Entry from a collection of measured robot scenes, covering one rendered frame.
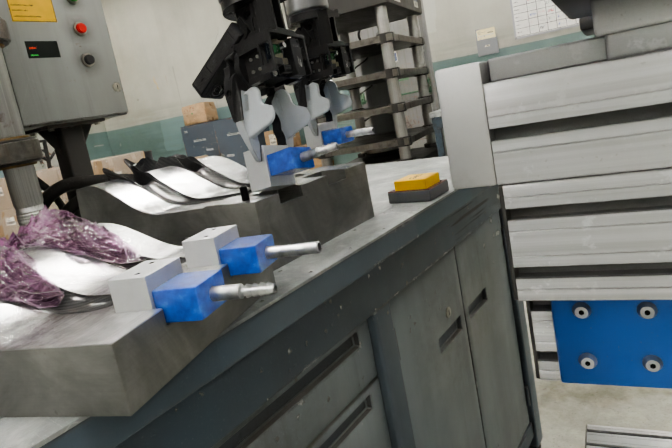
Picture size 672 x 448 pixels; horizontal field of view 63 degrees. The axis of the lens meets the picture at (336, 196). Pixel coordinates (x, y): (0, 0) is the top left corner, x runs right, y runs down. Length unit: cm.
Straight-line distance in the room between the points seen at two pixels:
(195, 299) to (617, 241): 31
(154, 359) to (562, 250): 31
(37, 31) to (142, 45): 782
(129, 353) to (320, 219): 40
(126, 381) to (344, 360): 44
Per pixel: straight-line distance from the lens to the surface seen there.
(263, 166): 71
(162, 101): 918
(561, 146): 41
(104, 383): 43
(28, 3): 157
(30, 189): 133
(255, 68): 72
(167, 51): 906
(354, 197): 83
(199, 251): 55
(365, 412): 88
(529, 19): 711
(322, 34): 99
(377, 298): 84
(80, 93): 157
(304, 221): 73
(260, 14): 73
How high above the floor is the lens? 98
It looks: 9 degrees down
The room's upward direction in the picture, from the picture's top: 11 degrees counter-clockwise
